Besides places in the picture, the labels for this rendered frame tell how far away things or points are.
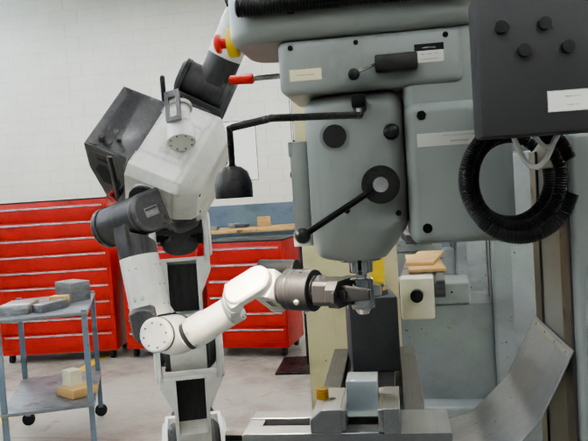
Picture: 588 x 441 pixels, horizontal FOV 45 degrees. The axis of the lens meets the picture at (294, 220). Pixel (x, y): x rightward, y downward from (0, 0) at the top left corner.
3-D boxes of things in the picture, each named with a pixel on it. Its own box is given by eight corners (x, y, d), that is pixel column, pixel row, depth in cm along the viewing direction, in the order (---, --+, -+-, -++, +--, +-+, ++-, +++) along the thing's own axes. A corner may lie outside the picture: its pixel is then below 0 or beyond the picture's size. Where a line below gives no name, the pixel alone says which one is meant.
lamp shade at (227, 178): (209, 199, 137) (206, 167, 137) (243, 197, 141) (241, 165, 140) (225, 199, 131) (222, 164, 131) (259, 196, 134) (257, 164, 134)
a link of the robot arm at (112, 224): (103, 265, 164) (91, 208, 166) (131, 262, 172) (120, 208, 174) (138, 253, 158) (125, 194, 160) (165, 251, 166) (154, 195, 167)
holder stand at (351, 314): (353, 374, 177) (347, 294, 176) (347, 353, 199) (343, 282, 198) (401, 371, 176) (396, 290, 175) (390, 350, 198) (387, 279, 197)
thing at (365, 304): (351, 306, 146) (349, 281, 146) (374, 304, 146) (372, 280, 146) (352, 310, 142) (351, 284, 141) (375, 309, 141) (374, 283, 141)
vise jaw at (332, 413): (310, 433, 117) (309, 409, 117) (318, 409, 129) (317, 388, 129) (346, 433, 116) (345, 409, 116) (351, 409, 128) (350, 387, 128)
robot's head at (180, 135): (168, 157, 167) (165, 134, 160) (165, 122, 172) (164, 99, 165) (196, 155, 168) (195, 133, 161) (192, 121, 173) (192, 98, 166)
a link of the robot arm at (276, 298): (283, 301, 146) (239, 298, 152) (307, 319, 154) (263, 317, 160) (296, 251, 151) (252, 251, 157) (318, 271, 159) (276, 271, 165)
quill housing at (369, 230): (310, 265, 134) (299, 95, 133) (319, 254, 155) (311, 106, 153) (412, 260, 132) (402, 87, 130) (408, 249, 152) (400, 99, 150)
